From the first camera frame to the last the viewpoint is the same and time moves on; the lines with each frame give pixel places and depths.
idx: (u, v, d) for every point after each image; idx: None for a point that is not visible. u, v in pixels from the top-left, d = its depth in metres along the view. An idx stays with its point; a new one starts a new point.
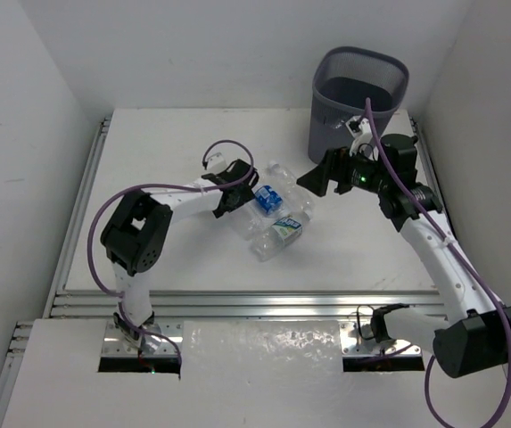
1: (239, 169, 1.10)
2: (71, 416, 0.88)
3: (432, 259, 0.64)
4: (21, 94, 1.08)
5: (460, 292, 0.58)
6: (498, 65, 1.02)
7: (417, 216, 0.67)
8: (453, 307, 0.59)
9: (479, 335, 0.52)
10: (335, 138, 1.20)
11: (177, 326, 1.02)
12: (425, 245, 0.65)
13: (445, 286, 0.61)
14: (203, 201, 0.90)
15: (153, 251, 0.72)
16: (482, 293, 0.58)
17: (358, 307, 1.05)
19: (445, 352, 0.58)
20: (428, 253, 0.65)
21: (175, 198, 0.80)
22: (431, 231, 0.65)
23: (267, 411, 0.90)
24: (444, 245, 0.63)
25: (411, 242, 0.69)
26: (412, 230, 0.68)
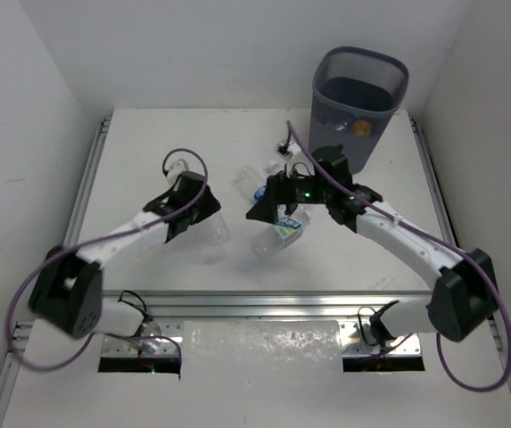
1: (185, 189, 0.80)
2: (71, 416, 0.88)
3: (391, 240, 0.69)
4: (21, 94, 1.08)
5: (426, 258, 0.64)
6: (498, 65, 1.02)
7: (365, 210, 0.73)
8: (427, 273, 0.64)
9: (459, 286, 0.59)
10: (336, 138, 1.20)
11: (177, 327, 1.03)
12: (382, 232, 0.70)
13: (414, 259, 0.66)
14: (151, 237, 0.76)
15: (89, 312, 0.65)
16: (445, 250, 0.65)
17: (358, 307, 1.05)
19: (444, 320, 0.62)
20: (388, 238, 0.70)
21: (109, 248, 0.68)
22: (381, 218, 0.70)
23: (267, 410, 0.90)
24: (396, 225, 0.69)
25: (369, 234, 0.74)
26: (366, 223, 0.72)
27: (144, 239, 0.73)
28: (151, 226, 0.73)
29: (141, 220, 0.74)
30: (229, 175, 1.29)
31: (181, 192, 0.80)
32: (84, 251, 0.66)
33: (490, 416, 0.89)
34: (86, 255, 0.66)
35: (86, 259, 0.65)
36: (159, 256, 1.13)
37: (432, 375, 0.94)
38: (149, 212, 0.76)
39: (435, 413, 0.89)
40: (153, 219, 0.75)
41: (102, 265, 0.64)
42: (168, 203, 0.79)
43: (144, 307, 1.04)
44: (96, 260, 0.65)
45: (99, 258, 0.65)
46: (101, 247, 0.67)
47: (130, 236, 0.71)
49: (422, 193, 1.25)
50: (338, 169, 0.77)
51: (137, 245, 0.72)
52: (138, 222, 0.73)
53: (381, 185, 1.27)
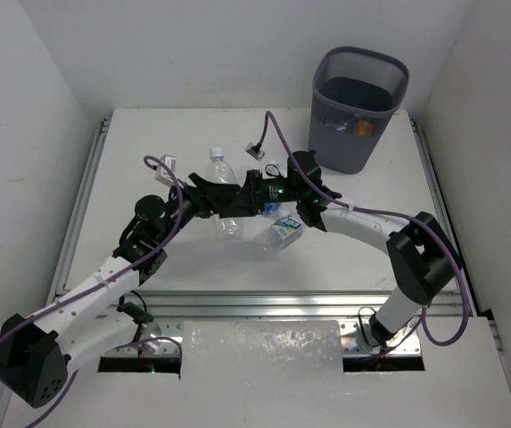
1: (149, 225, 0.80)
2: (72, 415, 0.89)
3: (352, 225, 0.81)
4: (20, 94, 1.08)
5: (379, 229, 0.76)
6: (498, 65, 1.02)
7: (326, 207, 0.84)
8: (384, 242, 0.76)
9: (408, 248, 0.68)
10: (335, 138, 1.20)
11: (177, 327, 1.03)
12: (342, 219, 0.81)
13: (375, 238, 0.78)
14: (122, 286, 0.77)
15: (53, 379, 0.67)
16: (392, 220, 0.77)
17: (358, 307, 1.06)
19: (414, 291, 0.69)
20: (350, 225, 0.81)
21: (68, 311, 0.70)
22: (338, 208, 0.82)
23: (267, 410, 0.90)
24: (350, 211, 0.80)
25: (335, 227, 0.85)
26: (330, 218, 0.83)
27: (110, 292, 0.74)
28: (116, 277, 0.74)
29: (106, 273, 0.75)
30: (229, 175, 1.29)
31: (144, 232, 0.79)
32: (43, 320, 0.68)
33: (490, 416, 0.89)
34: (45, 325, 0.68)
35: (45, 330, 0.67)
36: None
37: (432, 376, 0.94)
38: (119, 258, 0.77)
39: (435, 412, 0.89)
40: (120, 267, 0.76)
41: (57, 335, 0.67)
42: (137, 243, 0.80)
43: (144, 307, 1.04)
44: (53, 332, 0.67)
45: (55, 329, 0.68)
46: (60, 312, 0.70)
47: (92, 294, 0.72)
49: (422, 193, 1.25)
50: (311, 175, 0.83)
51: (103, 300, 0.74)
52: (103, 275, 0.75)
53: (381, 185, 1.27)
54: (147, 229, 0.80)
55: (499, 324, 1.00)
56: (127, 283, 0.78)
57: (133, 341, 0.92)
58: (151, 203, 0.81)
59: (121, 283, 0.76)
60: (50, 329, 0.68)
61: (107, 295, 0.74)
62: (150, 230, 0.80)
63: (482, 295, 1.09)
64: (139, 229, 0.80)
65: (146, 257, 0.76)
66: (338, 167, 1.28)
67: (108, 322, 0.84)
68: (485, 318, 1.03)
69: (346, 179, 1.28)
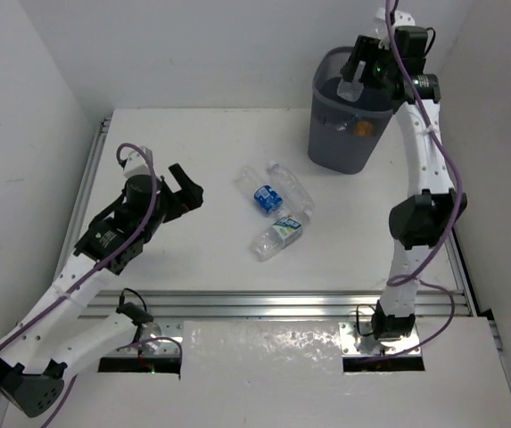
1: (138, 201, 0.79)
2: (72, 415, 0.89)
3: (410, 140, 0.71)
4: (20, 93, 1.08)
5: (422, 174, 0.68)
6: (498, 65, 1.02)
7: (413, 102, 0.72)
8: (414, 185, 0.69)
9: (424, 208, 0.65)
10: (342, 137, 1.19)
11: (177, 327, 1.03)
12: (411, 131, 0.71)
13: (414, 168, 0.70)
14: (85, 292, 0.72)
15: (48, 393, 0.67)
16: (440, 178, 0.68)
17: (358, 306, 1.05)
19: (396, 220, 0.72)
20: (411, 138, 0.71)
21: (32, 336, 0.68)
22: (420, 117, 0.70)
23: (267, 410, 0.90)
24: (426, 132, 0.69)
25: (401, 123, 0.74)
26: (403, 112, 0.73)
27: (75, 302, 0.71)
28: (77, 286, 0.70)
29: (67, 282, 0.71)
30: (229, 175, 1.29)
31: (130, 211, 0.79)
32: (8, 351, 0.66)
33: (490, 416, 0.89)
34: (10, 358, 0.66)
35: (10, 363, 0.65)
36: (160, 256, 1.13)
37: (432, 375, 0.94)
38: (81, 256, 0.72)
39: (435, 412, 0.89)
40: (83, 273, 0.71)
41: (25, 367, 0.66)
42: (106, 229, 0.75)
43: (144, 307, 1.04)
44: (18, 365, 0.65)
45: (20, 362, 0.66)
46: (24, 337, 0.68)
47: (56, 311, 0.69)
49: None
50: (411, 43, 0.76)
51: (70, 312, 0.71)
52: (64, 285, 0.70)
53: (381, 185, 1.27)
54: (132, 210, 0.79)
55: (499, 324, 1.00)
56: (96, 284, 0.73)
57: (134, 342, 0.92)
58: (143, 177, 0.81)
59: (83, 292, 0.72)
60: (13, 362, 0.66)
61: (72, 307, 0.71)
62: (135, 210, 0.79)
63: (483, 295, 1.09)
64: (124, 209, 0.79)
65: (114, 253, 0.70)
66: (340, 168, 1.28)
67: (106, 325, 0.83)
68: (485, 318, 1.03)
69: (347, 179, 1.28)
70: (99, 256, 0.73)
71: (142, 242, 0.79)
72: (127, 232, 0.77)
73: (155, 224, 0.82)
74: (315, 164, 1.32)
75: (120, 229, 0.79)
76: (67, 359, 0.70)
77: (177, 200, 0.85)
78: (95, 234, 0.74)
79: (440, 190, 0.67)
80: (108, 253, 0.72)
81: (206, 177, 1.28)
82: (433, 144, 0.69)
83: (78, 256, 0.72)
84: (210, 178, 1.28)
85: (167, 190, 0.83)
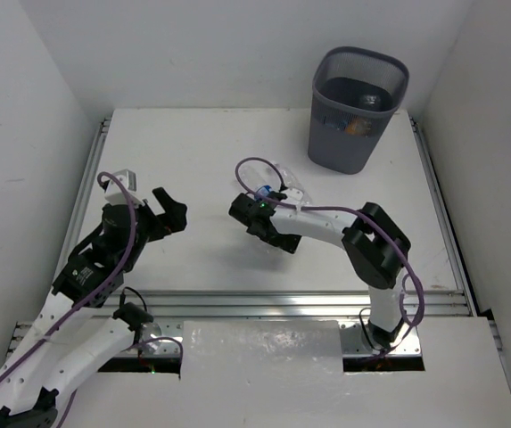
1: (115, 235, 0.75)
2: (73, 415, 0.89)
3: (300, 223, 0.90)
4: (20, 94, 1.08)
5: (330, 226, 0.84)
6: (498, 67, 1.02)
7: (275, 211, 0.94)
8: (337, 234, 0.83)
9: (363, 242, 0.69)
10: (335, 139, 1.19)
11: (177, 326, 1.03)
12: (293, 220, 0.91)
13: (322, 230, 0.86)
14: (66, 329, 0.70)
15: (42, 422, 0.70)
16: (339, 216, 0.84)
17: (359, 307, 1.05)
19: (366, 272, 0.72)
20: (299, 223, 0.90)
21: (16, 381, 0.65)
22: (286, 211, 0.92)
23: (267, 409, 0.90)
24: (299, 210, 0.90)
25: (285, 227, 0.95)
26: (281, 219, 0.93)
27: (56, 340, 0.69)
28: (58, 327, 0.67)
29: (45, 323, 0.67)
30: (229, 175, 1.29)
31: (107, 243, 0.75)
32: None
33: (491, 416, 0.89)
34: None
35: None
36: (160, 256, 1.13)
37: (432, 376, 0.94)
38: (60, 295, 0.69)
39: (435, 412, 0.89)
40: (62, 313, 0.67)
41: (12, 409, 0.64)
42: (82, 265, 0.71)
43: (144, 307, 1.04)
44: (4, 407, 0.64)
45: (5, 405, 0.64)
46: (8, 380, 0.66)
47: (38, 351, 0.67)
49: (423, 192, 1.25)
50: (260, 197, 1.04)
51: (54, 349, 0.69)
52: (43, 326, 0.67)
53: (381, 185, 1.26)
54: (109, 242, 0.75)
55: (499, 324, 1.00)
56: (78, 320, 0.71)
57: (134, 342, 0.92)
58: (118, 207, 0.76)
59: (65, 329, 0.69)
60: (0, 404, 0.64)
61: (54, 344, 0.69)
62: (112, 242, 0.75)
63: (483, 296, 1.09)
64: (100, 241, 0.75)
65: (92, 295, 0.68)
66: (336, 168, 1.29)
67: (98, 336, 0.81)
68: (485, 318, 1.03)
69: (347, 180, 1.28)
70: (78, 293, 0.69)
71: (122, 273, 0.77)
72: (105, 266, 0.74)
73: (136, 251, 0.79)
74: (314, 164, 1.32)
75: (98, 261, 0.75)
76: (58, 385, 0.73)
77: (158, 224, 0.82)
78: (72, 272, 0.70)
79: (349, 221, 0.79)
80: (86, 292, 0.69)
81: (205, 176, 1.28)
82: (310, 211, 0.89)
83: (55, 296, 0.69)
84: (209, 177, 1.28)
85: (149, 213, 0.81)
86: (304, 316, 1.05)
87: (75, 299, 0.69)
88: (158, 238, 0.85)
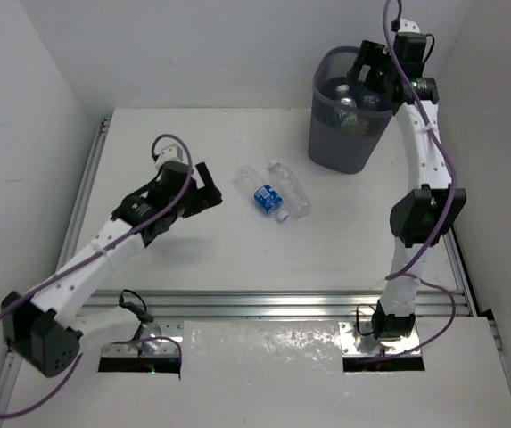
1: (171, 182, 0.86)
2: (73, 416, 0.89)
3: (412, 141, 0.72)
4: (20, 93, 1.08)
5: (422, 168, 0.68)
6: (498, 66, 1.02)
7: (412, 102, 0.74)
8: (414, 181, 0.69)
9: (424, 201, 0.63)
10: (337, 138, 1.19)
11: (178, 326, 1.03)
12: (411, 130, 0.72)
13: (413, 165, 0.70)
14: (117, 256, 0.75)
15: (65, 356, 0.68)
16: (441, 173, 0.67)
17: (357, 306, 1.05)
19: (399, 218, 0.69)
20: (410, 135, 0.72)
21: (65, 287, 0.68)
22: (419, 117, 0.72)
23: (267, 408, 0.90)
24: (425, 129, 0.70)
25: (402, 126, 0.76)
26: (404, 113, 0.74)
27: (109, 260, 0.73)
28: (114, 245, 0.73)
29: (103, 241, 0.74)
30: (229, 174, 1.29)
31: (164, 189, 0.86)
32: (41, 298, 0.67)
33: (490, 417, 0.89)
34: (42, 304, 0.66)
35: (41, 308, 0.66)
36: (159, 255, 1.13)
37: (432, 375, 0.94)
38: (117, 221, 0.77)
39: (435, 412, 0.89)
40: (119, 235, 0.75)
41: (57, 313, 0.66)
42: (141, 201, 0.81)
43: (144, 307, 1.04)
44: (50, 309, 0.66)
45: (53, 307, 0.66)
46: (57, 287, 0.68)
47: (91, 264, 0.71)
49: None
50: (410, 48, 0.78)
51: (103, 270, 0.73)
52: (101, 244, 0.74)
53: (381, 185, 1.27)
54: (166, 188, 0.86)
55: (499, 324, 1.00)
56: (128, 250, 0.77)
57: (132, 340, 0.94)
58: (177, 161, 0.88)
59: (117, 254, 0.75)
60: (47, 307, 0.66)
61: (106, 264, 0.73)
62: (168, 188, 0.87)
63: (483, 295, 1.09)
64: (158, 186, 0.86)
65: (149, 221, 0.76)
66: (337, 168, 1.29)
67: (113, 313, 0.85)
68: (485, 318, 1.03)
69: (346, 179, 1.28)
70: (135, 221, 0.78)
71: (170, 218, 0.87)
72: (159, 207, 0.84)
73: (182, 205, 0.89)
74: (314, 163, 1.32)
75: (152, 203, 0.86)
76: (81, 329, 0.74)
77: (199, 196, 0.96)
78: (131, 205, 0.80)
79: (440, 185, 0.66)
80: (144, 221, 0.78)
81: None
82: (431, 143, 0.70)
83: (114, 220, 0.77)
84: None
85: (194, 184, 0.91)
86: (304, 314, 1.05)
87: (133, 225, 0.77)
88: (197, 211, 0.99)
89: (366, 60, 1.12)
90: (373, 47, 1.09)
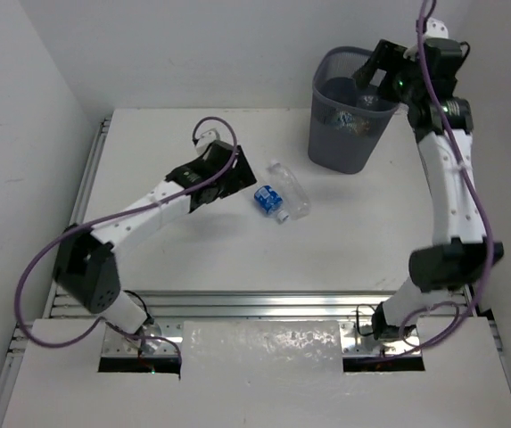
1: (218, 156, 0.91)
2: (72, 416, 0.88)
3: (440, 183, 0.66)
4: (20, 93, 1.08)
5: (451, 216, 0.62)
6: (499, 65, 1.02)
7: (441, 131, 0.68)
8: (441, 230, 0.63)
9: (452, 256, 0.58)
10: (337, 138, 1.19)
11: (177, 327, 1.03)
12: (440, 168, 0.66)
13: (441, 211, 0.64)
14: (168, 213, 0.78)
15: (105, 292, 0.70)
16: (473, 223, 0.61)
17: (357, 307, 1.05)
19: (424, 270, 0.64)
20: (439, 176, 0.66)
21: (122, 226, 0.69)
22: (449, 154, 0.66)
23: (267, 409, 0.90)
24: (456, 171, 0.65)
25: (427, 160, 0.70)
26: (431, 146, 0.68)
27: (161, 214, 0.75)
28: (168, 200, 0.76)
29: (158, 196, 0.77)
30: None
31: (211, 162, 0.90)
32: (101, 231, 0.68)
33: (490, 417, 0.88)
34: (100, 235, 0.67)
35: (101, 240, 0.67)
36: (159, 255, 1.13)
37: (432, 375, 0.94)
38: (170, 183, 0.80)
39: (435, 412, 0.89)
40: (173, 193, 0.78)
41: (114, 247, 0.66)
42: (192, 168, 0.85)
43: (144, 307, 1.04)
44: (108, 242, 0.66)
45: (110, 240, 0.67)
46: (115, 226, 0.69)
47: (148, 211, 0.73)
49: (422, 192, 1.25)
50: (440, 64, 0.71)
51: (155, 220, 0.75)
52: (157, 198, 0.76)
53: (381, 184, 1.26)
54: (212, 161, 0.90)
55: (500, 324, 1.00)
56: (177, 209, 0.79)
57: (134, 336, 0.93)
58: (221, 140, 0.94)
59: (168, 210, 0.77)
60: (105, 239, 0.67)
61: (160, 216, 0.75)
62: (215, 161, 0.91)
63: (483, 295, 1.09)
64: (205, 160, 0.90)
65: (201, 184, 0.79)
66: (337, 168, 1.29)
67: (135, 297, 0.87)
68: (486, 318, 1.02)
69: (346, 179, 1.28)
70: (186, 183, 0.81)
71: (214, 192, 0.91)
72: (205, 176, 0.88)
73: (225, 179, 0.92)
74: (314, 163, 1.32)
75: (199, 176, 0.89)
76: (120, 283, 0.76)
77: (235, 176, 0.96)
78: (183, 170, 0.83)
79: (472, 237, 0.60)
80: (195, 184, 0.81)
81: None
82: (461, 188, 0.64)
83: (168, 181, 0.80)
84: None
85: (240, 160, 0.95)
86: (304, 314, 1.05)
87: (185, 185, 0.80)
88: (234, 192, 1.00)
89: (381, 63, 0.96)
90: (392, 49, 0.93)
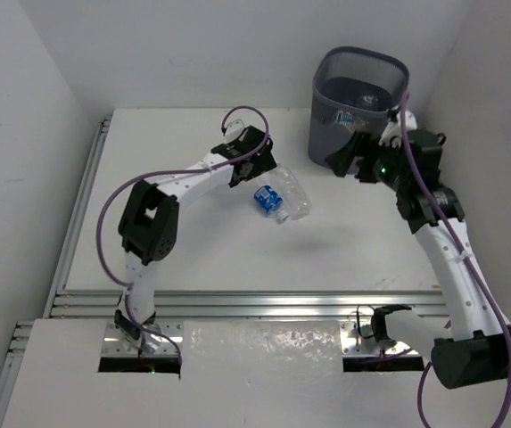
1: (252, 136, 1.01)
2: (72, 416, 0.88)
3: (446, 274, 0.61)
4: (19, 93, 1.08)
5: (468, 310, 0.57)
6: (499, 66, 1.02)
7: (436, 223, 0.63)
8: (459, 324, 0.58)
9: (480, 355, 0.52)
10: (338, 137, 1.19)
11: (177, 327, 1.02)
12: (440, 257, 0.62)
13: (454, 304, 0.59)
14: (215, 179, 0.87)
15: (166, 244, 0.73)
16: (490, 315, 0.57)
17: (358, 307, 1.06)
19: (445, 366, 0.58)
20: (441, 265, 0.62)
21: (182, 184, 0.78)
22: (448, 242, 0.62)
23: (267, 408, 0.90)
24: (460, 259, 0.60)
25: (424, 247, 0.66)
26: (427, 236, 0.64)
27: (210, 179, 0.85)
28: (218, 167, 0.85)
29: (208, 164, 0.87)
30: None
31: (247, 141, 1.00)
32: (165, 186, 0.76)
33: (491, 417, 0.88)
34: (165, 189, 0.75)
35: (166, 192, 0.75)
36: None
37: (432, 375, 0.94)
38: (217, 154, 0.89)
39: (435, 412, 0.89)
40: (219, 162, 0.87)
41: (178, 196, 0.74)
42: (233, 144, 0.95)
43: None
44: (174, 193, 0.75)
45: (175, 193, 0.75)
46: (176, 184, 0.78)
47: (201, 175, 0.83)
49: None
50: (424, 158, 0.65)
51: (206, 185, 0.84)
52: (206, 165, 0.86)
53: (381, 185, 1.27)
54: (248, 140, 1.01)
55: None
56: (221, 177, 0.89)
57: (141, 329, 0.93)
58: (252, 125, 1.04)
59: (217, 176, 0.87)
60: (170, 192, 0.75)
61: (210, 180, 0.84)
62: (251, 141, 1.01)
63: None
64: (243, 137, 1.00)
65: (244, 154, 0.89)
66: None
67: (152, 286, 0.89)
68: None
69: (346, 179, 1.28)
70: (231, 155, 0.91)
71: (250, 168, 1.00)
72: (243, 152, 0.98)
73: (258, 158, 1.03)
74: (314, 163, 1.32)
75: None
76: None
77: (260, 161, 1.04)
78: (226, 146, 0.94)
79: (494, 328, 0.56)
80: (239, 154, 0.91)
81: None
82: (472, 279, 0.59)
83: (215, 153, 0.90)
84: None
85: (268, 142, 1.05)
86: (304, 315, 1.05)
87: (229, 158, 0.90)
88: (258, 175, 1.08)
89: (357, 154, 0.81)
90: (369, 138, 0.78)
